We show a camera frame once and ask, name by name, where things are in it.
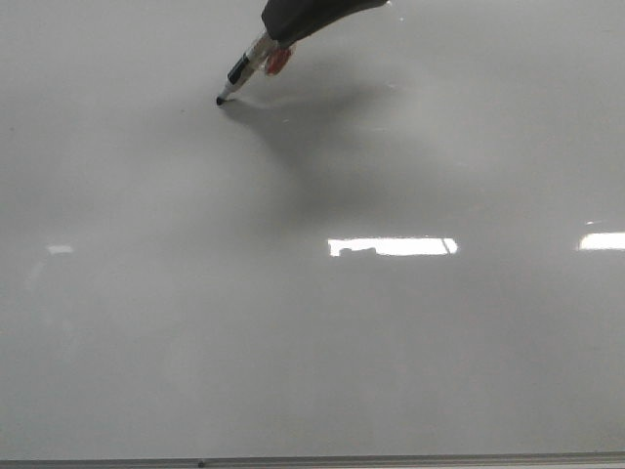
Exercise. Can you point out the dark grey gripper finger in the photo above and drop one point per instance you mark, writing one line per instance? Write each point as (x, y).
(289, 21)

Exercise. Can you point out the black whiteboard marker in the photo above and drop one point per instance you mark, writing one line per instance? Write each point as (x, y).
(251, 60)

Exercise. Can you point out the white glossy whiteboard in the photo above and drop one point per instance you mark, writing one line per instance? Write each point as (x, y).
(410, 241)

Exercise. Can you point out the grey aluminium whiteboard frame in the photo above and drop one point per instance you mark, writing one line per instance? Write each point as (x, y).
(593, 459)

